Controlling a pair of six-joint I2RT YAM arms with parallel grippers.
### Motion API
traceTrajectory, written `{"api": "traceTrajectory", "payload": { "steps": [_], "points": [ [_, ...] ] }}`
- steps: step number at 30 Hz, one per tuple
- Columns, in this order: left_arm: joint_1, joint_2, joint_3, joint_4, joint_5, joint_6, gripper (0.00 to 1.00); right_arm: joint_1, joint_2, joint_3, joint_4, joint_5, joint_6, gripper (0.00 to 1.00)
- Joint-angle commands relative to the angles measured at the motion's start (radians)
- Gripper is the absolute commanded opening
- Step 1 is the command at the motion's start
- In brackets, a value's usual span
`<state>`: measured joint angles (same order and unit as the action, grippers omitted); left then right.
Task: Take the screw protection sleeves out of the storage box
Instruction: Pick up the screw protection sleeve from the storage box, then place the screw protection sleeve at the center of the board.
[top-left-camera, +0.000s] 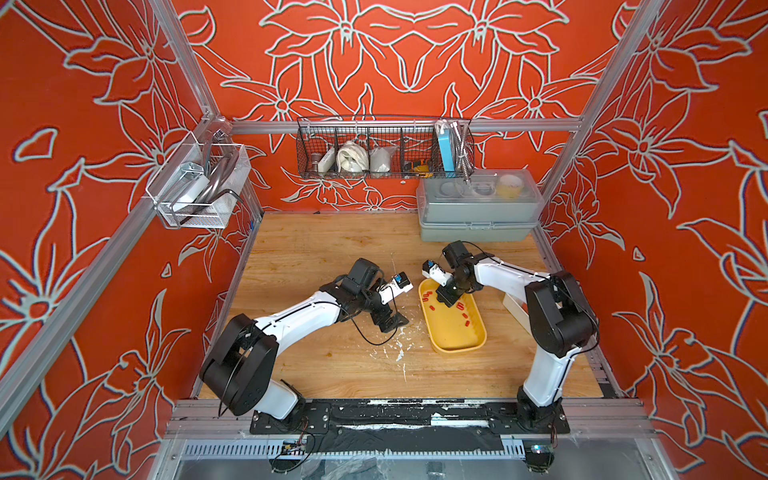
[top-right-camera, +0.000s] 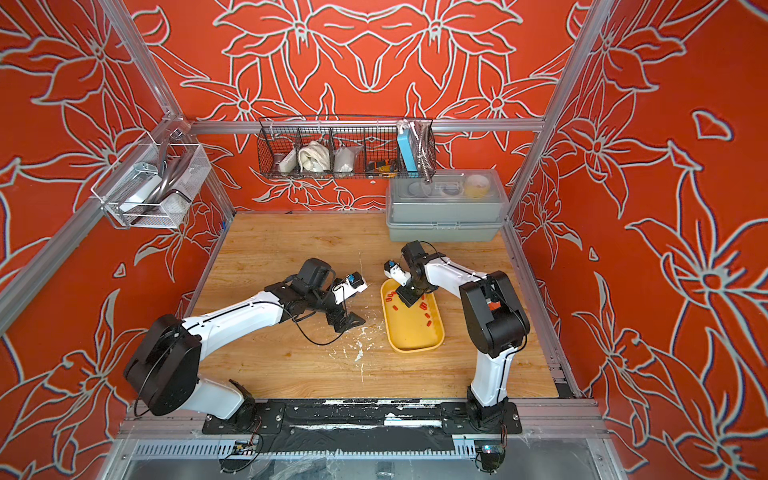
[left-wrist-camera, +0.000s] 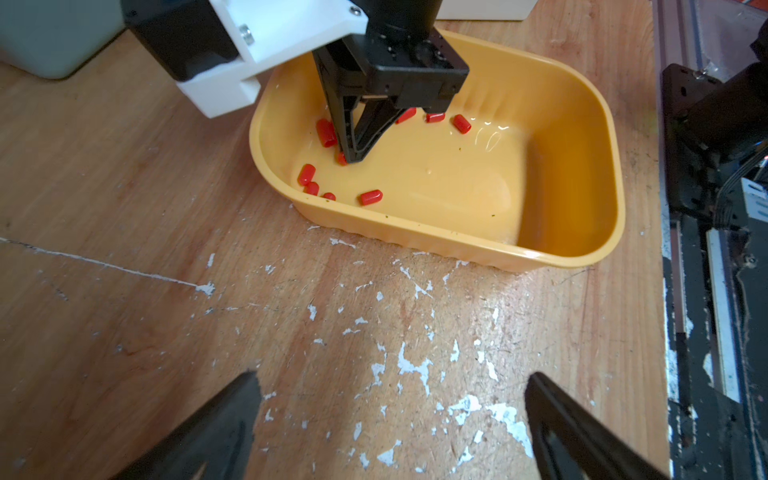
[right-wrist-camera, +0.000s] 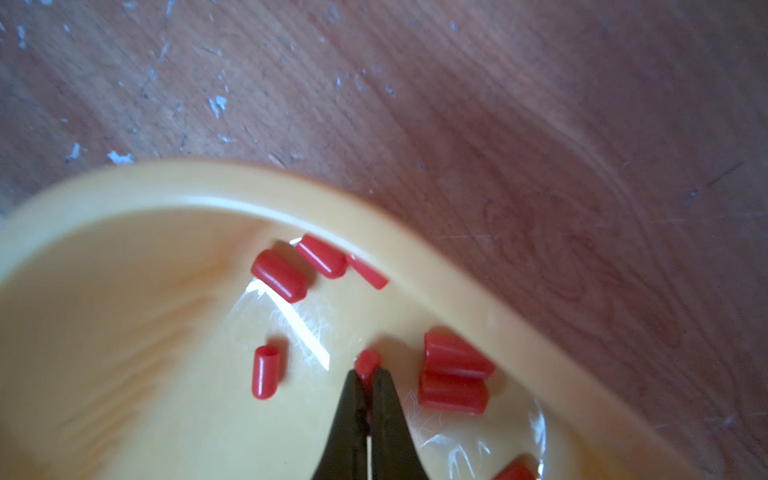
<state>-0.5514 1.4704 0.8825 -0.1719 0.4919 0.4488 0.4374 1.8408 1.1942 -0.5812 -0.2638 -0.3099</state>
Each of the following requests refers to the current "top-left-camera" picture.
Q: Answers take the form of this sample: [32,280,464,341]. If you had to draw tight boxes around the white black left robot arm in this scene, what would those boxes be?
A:
[199,258,413,423]

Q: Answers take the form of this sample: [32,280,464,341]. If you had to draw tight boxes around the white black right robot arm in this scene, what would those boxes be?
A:
[422,241,599,431]

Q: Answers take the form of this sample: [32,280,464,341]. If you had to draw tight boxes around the small white plastic box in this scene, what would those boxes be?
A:
[502,294,532,336]

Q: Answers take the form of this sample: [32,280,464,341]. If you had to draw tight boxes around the grey plastic storage box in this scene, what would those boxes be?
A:
[416,169,543,243]

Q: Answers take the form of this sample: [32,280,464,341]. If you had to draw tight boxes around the blue box in basket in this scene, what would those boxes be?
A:
[435,120,455,173]

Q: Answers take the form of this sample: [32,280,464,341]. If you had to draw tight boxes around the yellow plastic tray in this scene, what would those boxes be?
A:
[418,279,487,355]

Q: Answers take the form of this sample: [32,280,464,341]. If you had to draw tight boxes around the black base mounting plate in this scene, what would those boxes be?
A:
[249,398,571,436]

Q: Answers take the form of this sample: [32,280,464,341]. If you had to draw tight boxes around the white cloth in basket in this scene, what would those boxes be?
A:
[336,141,370,173]

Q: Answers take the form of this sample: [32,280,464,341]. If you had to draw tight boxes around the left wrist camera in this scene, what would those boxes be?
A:
[377,272,413,304]

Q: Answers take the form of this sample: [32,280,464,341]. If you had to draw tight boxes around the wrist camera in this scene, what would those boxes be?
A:
[422,260,453,286]
[377,272,413,304]

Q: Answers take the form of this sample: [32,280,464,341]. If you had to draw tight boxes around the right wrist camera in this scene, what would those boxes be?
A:
[422,260,453,286]

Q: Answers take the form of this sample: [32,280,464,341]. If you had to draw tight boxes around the black wire wall basket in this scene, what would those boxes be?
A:
[295,115,476,180]

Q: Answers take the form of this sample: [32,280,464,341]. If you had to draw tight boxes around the clear plastic wall bin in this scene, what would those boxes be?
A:
[145,129,250,230]

